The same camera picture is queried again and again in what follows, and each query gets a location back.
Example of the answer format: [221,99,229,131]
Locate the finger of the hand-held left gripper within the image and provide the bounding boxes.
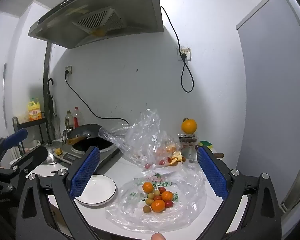
[0,128,28,153]
[10,145,48,173]

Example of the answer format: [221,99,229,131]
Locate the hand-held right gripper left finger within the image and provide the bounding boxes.
[15,145,103,240]

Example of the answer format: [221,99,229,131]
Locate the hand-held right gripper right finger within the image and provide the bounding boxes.
[190,146,283,240]

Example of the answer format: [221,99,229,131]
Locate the white plate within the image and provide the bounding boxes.
[75,174,117,207]

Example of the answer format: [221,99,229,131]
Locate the printed plastic bag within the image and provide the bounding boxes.
[105,166,212,234]

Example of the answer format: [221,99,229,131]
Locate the plain steel pot lid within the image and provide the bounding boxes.
[40,141,63,166]

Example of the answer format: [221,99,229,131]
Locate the black metal rack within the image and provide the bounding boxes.
[12,116,50,155]

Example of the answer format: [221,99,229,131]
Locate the silver induction cooker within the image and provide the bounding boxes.
[54,136,122,170]

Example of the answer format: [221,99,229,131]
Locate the yellow oil bottle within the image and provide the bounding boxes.
[28,97,42,122]

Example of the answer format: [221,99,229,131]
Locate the steel lid with brown knob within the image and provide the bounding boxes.
[180,144,200,163]

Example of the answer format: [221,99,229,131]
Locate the orange peel pile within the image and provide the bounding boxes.
[169,155,186,167]

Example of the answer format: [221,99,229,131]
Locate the clear container of dates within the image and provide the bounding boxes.
[178,133,198,145]

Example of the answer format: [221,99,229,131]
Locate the black umbrella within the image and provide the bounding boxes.
[47,78,57,140]

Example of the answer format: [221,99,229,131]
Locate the orange fruit pieces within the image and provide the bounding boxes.
[157,144,177,157]

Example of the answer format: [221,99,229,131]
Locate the red capped bottle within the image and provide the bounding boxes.
[73,107,80,128]

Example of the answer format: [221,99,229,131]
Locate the dark glass oil bottle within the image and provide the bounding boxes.
[65,110,73,130]

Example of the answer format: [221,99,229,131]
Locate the large orange with stem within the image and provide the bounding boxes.
[181,117,198,134]

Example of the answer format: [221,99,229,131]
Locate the vertical metal pipe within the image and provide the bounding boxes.
[42,41,52,143]

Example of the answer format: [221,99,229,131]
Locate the clear crumpled plastic bag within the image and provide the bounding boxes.
[99,109,183,173]

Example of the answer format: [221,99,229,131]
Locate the white door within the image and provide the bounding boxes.
[236,0,300,230]

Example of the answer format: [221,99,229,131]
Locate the steel range hood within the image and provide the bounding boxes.
[28,0,164,50]

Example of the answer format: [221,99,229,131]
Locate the black wok with wooden handle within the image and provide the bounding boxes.
[67,124,103,145]

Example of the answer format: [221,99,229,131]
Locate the black cooker power cable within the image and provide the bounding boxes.
[64,70,130,125]

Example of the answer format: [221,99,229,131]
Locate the black hood power cable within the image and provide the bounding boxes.
[161,5,195,93]

